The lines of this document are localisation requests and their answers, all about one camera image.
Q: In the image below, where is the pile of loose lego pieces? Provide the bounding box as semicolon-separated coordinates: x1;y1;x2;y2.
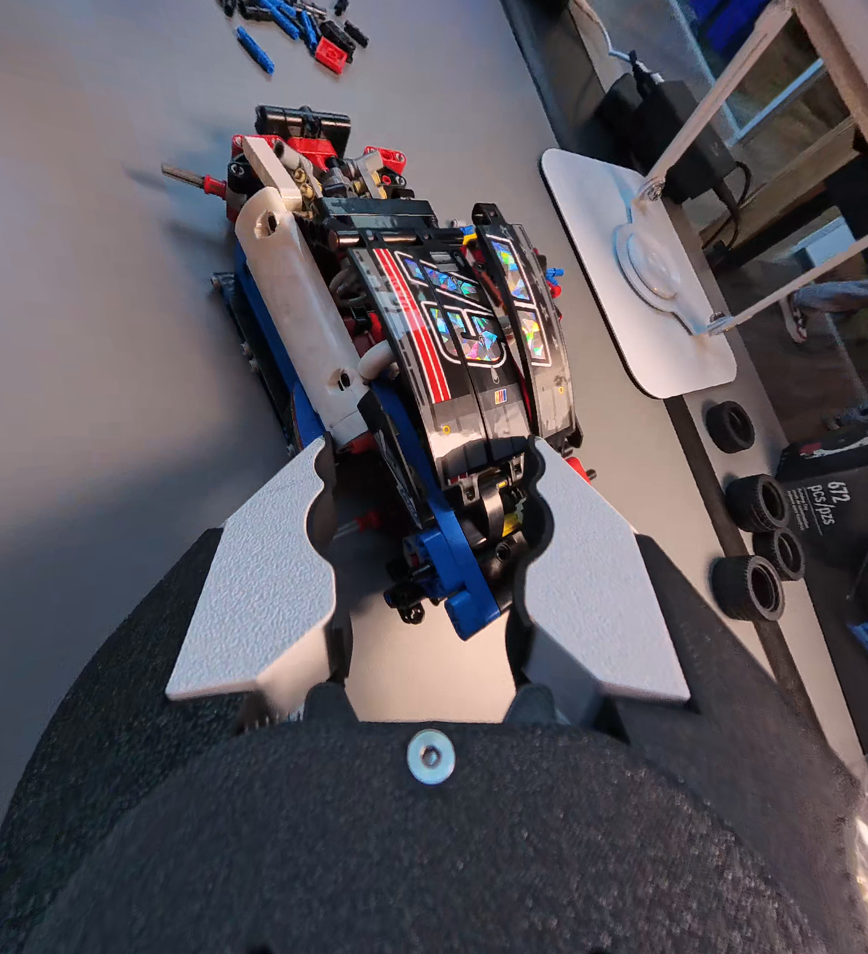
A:
218;0;371;76

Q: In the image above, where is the black lego tire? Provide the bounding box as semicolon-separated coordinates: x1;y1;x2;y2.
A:
710;555;787;621
753;528;806;581
706;401;755;454
726;473;791;534

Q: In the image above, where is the lego race car model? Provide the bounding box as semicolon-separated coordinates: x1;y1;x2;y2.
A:
161;104;599;642

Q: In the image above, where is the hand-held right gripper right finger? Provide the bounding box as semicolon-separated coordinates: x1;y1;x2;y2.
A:
512;436;692;720

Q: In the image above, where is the small black power adapter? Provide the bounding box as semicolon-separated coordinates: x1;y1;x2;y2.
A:
601;52;658;143

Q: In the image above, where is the black power cable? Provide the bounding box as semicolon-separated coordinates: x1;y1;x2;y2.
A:
702;160;755;250

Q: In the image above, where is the black lego set box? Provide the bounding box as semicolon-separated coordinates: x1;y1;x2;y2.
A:
773;425;868;750

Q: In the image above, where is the white book stand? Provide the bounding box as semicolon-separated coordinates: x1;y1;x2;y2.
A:
540;0;868;399

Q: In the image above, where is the black power brick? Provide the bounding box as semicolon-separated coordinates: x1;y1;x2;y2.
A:
631;80;742;201

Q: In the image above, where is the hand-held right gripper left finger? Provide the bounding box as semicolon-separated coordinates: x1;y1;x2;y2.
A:
165;436;356;709

